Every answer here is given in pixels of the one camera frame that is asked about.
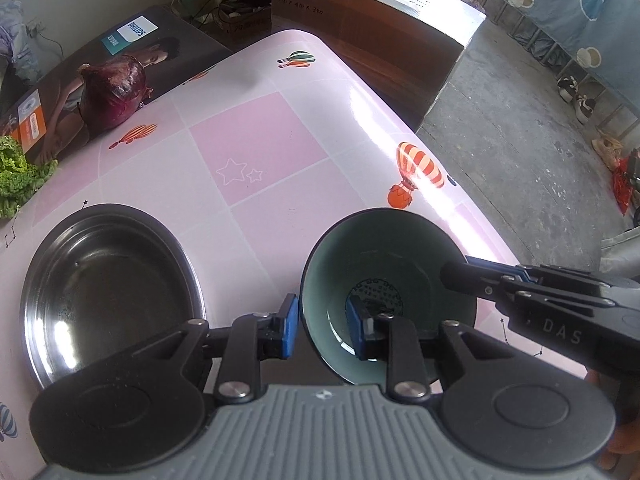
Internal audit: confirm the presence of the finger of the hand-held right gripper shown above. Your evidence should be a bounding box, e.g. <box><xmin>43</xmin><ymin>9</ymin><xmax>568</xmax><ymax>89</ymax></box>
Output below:
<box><xmin>440</xmin><ymin>260</ymin><xmax>617</xmax><ymax>312</ymax></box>
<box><xmin>464</xmin><ymin>255</ymin><xmax>610</xmax><ymax>287</ymax></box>

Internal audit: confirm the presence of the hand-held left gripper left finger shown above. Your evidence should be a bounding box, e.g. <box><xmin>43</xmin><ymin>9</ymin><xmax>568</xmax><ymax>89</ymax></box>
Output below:
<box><xmin>127</xmin><ymin>292</ymin><xmax>301</xmax><ymax>406</ymax></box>

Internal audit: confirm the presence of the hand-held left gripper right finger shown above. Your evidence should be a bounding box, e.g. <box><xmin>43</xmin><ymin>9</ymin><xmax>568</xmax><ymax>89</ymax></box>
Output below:
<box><xmin>346</xmin><ymin>294</ymin><xmax>516</xmax><ymax>403</ymax></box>

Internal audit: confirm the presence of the green ceramic bowl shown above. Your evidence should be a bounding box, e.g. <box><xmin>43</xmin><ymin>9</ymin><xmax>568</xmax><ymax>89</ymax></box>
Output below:
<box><xmin>300</xmin><ymin>208</ymin><xmax>478</xmax><ymax>386</ymax></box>

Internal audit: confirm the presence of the stainless steel basin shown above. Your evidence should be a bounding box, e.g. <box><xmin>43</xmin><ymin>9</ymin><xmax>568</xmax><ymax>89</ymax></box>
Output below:
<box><xmin>20</xmin><ymin>203</ymin><xmax>207</xmax><ymax>392</ymax></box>

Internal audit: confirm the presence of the person's right hand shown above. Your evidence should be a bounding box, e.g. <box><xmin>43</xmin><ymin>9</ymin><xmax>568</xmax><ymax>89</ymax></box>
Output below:
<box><xmin>612</xmin><ymin>385</ymin><xmax>640</xmax><ymax>468</ymax></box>

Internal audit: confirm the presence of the grey cloth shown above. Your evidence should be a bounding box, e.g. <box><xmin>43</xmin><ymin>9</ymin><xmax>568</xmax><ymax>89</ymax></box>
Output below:
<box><xmin>600</xmin><ymin>230</ymin><xmax>640</xmax><ymax>277</ymax></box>

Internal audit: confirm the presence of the red plastic bag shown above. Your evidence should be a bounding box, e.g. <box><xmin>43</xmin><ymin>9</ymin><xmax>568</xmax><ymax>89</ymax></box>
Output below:
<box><xmin>612</xmin><ymin>157</ymin><xmax>636</xmax><ymax>216</ymax></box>

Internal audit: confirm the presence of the beige shoe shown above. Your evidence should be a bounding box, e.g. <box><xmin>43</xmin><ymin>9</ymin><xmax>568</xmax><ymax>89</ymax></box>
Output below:
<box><xmin>592</xmin><ymin>130</ymin><xmax>625</xmax><ymax>168</ymax></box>

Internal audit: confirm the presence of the black and white sneaker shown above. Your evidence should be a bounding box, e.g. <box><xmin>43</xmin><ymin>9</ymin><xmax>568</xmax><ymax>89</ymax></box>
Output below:
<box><xmin>556</xmin><ymin>76</ymin><xmax>581</xmax><ymax>103</ymax></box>
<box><xmin>574</xmin><ymin>94</ymin><xmax>598</xmax><ymax>125</ymax></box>

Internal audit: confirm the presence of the pink printed tablecloth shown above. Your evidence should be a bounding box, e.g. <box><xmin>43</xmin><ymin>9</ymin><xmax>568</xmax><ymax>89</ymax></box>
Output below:
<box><xmin>0</xmin><ymin>30</ymin><xmax>588</xmax><ymax>480</ymax></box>

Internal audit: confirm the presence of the large brown cardboard box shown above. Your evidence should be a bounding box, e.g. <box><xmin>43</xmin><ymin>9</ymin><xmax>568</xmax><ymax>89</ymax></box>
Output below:
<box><xmin>272</xmin><ymin>0</ymin><xmax>488</xmax><ymax>131</ymax></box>

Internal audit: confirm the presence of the blue printed hanging cloth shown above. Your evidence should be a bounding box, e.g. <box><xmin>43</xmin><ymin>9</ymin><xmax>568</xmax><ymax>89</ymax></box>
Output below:
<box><xmin>460</xmin><ymin>0</ymin><xmax>640</xmax><ymax>111</ymax></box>

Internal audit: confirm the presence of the dark printed appliance box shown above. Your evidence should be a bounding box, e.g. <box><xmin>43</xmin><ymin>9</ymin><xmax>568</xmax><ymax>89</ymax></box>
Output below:
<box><xmin>0</xmin><ymin>5</ymin><xmax>233</xmax><ymax>166</ymax></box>

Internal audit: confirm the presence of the red onion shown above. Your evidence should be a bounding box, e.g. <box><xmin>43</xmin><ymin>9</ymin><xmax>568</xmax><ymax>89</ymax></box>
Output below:
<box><xmin>77</xmin><ymin>56</ymin><xmax>153</xmax><ymax>133</ymax></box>

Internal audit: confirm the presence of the green lettuce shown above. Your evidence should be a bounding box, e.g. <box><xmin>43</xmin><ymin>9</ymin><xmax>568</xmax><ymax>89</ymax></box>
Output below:
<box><xmin>0</xmin><ymin>135</ymin><xmax>60</xmax><ymax>220</ymax></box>

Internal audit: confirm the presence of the cardboard box with clutter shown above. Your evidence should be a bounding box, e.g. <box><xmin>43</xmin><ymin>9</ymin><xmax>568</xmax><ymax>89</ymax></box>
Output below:
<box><xmin>217</xmin><ymin>0</ymin><xmax>273</xmax><ymax>36</ymax></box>

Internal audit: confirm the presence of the blue-grey clothes pile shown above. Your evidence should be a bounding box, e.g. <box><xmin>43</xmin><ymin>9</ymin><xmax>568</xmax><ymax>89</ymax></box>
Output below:
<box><xmin>0</xmin><ymin>0</ymin><xmax>32</xmax><ymax>86</ymax></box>

